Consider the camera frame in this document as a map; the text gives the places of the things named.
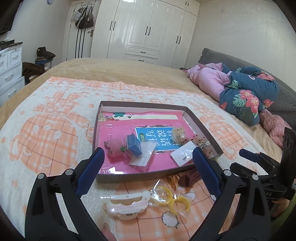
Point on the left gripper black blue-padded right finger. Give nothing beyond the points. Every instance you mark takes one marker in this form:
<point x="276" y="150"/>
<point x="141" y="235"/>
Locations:
<point x="251" y="220"/>

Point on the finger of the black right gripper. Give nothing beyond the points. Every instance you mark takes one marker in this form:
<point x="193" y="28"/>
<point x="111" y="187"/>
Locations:
<point x="254" y="157"/>
<point x="243" y="172"/>

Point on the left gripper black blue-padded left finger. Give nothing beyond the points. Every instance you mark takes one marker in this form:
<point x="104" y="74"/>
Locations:
<point x="44" y="220"/>

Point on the sheer floral hair bow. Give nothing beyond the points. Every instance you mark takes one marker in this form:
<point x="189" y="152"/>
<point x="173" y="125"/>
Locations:
<point x="203" y="144"/>

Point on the white earring card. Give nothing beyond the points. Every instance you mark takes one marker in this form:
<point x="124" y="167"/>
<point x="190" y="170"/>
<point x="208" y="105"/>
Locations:
<point x="183" y="154"/>

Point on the yellow hoops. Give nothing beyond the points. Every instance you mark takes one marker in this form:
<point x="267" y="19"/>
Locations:
<point x="169" y="199"/>

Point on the pink fluffy hair clip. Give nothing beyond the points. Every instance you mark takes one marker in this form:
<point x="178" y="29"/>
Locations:
<point x="115" y="147"/>

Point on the blue hair item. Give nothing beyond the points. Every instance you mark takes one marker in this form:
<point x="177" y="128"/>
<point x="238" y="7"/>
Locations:
<point x="140" y="153"/>

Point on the beige beads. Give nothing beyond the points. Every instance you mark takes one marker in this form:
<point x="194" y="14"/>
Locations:
<point x="178" y="135"/>

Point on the person's right hand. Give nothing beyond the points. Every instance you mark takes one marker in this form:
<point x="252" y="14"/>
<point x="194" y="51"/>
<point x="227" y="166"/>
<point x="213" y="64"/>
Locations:
<point x="279" y="206"/>

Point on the dusty pink quilted garment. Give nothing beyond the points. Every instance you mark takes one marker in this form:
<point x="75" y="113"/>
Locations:
<point x="274" y="125"/>

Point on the dark red hair clip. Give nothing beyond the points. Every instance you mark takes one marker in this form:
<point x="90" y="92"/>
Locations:
<point x="188" y="178"/>

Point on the grey headboard cushion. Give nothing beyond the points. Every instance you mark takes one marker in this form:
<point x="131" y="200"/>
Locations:
<point x="284" y="106"/>

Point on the blue floral quilted garment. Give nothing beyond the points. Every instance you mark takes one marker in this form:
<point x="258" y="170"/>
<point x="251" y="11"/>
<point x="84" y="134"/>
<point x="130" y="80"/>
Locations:
<point x="249" y="91"/>

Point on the orange twisted hair clip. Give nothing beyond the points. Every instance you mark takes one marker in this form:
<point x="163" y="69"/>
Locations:
<point x="174" y="181"/>

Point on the white orange patterned blanket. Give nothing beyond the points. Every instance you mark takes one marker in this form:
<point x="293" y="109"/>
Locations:
<point x="52" y="130"/>

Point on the pink padded jacket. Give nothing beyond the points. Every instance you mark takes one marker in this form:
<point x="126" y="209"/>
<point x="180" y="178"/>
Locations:
<point x="209" y="78"/>

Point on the brown cardboard box tray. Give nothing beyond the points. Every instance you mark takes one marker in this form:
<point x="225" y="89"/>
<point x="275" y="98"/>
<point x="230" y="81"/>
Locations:
<point x="122" y="106"/>

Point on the pink book in tray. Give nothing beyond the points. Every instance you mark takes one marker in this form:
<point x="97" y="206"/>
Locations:
<point x="147" y="126"/>

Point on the tan bed cover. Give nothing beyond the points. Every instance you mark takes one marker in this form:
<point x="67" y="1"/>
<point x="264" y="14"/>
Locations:
<point x="129" y="69"/>

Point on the white drawer cabinet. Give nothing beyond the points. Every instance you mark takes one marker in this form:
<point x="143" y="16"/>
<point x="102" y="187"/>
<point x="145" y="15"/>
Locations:
<point x="11" y="77"/>

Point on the dark clothes pile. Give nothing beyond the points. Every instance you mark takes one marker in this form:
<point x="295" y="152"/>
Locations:
<point x="38" y="68"/>

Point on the white wardrobe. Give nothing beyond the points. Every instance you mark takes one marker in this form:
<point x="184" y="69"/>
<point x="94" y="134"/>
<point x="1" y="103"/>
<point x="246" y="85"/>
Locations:
<point x="155" y="32"/>

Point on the white door with stripes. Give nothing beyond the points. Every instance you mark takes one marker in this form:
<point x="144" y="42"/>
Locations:
<point x="77" y="42"/>

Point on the hanging black bags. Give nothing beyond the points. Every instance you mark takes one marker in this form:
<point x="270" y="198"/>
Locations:
<point x="83" y="17"/>

